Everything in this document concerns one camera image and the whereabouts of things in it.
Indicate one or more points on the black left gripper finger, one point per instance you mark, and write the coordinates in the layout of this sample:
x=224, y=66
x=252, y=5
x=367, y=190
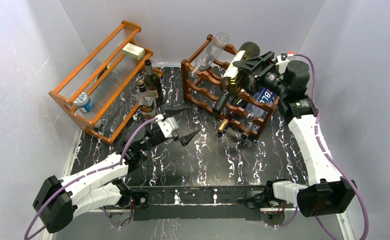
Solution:
x=185, y=140
x=169, y=111

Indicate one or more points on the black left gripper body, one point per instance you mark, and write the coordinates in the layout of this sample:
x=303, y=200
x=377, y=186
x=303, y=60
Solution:
x=154, y=139

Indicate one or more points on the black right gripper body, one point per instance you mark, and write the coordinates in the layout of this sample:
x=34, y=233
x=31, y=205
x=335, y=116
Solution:
x=274, y=80

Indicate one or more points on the dark green wine bottle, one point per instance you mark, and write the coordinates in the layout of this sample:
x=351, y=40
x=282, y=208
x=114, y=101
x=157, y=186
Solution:
x=234, y=79

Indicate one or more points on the green wine bottle brown label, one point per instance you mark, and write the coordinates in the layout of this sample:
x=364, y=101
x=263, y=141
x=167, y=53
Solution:
x=153, y=82

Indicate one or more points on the clear glass bottle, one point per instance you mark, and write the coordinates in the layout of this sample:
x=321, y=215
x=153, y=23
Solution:
x=210, y=53

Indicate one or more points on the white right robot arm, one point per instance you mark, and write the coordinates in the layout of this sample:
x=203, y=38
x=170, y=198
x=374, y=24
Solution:
x=329, y=190

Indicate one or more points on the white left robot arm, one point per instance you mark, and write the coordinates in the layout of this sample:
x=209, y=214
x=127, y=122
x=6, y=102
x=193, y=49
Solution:
x=60, y=200

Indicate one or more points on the clear bottle blue label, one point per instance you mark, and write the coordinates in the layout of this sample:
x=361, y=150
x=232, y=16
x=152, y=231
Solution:
x=257, y=118

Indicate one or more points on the dark bottle gold foil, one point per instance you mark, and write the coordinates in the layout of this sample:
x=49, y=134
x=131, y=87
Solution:
x=237, y=102

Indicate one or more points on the dark wooden wine rack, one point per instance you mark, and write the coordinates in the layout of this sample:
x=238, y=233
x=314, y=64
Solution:
x=204, y=98

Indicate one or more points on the orange wooden shelf rack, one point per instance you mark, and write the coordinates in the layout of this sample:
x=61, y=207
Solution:
x=108, y=77

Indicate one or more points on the cream cardboard box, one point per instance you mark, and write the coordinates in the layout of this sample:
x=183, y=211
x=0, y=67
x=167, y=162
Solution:
x=133, y=51

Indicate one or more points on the blue white tin can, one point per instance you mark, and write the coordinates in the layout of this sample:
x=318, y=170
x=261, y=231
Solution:
x=83, y=103

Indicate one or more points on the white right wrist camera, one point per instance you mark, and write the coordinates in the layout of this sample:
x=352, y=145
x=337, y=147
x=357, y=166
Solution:
x=283, y=57

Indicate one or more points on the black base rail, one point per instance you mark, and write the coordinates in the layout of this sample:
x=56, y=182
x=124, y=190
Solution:
x=207, y=202

